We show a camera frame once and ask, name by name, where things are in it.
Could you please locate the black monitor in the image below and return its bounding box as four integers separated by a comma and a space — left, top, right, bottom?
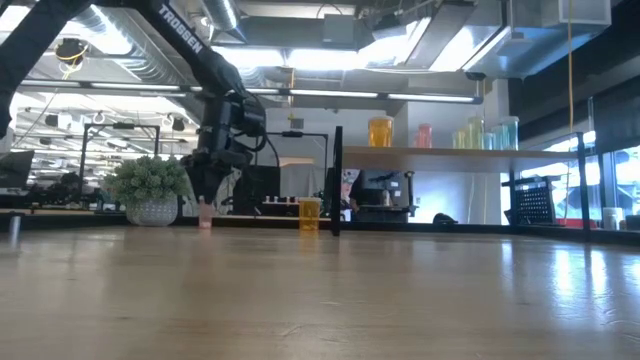
233, 164, 282, 217

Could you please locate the black yellow ceiling reel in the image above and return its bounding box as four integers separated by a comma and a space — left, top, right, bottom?
53, 37, 91, 66

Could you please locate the white cylinder container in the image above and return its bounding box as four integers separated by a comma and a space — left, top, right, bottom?
602, 206, 626, 231

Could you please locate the pale draped cloth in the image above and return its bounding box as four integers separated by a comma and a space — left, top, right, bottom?
214, 167, 242, 216

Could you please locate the black left wrist camera cable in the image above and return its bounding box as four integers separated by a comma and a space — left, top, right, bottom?
238, 92, 282, 174

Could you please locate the dark monitor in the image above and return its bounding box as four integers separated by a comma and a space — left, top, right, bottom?
0, 149, 35, 191

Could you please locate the long white light tube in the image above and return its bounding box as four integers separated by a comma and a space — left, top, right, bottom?
19, 78, 484, 105

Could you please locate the grey ceiling junction box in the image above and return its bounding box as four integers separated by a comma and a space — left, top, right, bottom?
322, 13, 357, 44

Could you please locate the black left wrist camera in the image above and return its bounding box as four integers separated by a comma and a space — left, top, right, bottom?
232, 97, 267, 139

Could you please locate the black desktop machine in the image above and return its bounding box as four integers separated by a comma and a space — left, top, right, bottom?
353, 169, 419, 224

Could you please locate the black mesh panel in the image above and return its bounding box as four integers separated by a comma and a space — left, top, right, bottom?
502, 174, 561, 227

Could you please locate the person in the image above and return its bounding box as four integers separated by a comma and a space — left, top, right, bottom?
344, 169, 401, 209

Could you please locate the large orange medicine bottle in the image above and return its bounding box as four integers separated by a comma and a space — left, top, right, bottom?
298, 196, 322, 232
368, 116, 395, 149

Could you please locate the silver ceiling air duct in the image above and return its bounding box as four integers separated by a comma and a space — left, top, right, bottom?
202, 0, 250, 45

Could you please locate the wooden shelf black frame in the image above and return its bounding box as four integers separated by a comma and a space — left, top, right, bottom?
330, 125, 592, 237

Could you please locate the black metal gantry frame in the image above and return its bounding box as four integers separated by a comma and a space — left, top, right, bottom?
77, 122, 162, 199
264, 130, 330, 174

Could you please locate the green plant in white pot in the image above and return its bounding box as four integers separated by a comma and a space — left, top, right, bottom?
102, 154, 194, 228

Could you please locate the black aluminium frame rail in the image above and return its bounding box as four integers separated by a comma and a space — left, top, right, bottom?
0, 209, 540, 236
537, 225, 640, 247

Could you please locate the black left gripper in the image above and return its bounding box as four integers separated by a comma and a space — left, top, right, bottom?
182, 94, 251, 203

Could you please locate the grey short post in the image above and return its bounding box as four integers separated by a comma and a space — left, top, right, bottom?
7, 212, 24, 246

